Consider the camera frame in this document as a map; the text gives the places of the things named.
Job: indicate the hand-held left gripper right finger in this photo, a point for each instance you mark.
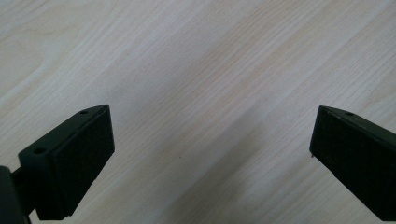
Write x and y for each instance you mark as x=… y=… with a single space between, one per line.
x=358 y=158

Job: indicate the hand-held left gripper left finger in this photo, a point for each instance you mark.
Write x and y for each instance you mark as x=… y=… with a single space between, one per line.
x=70 y=161

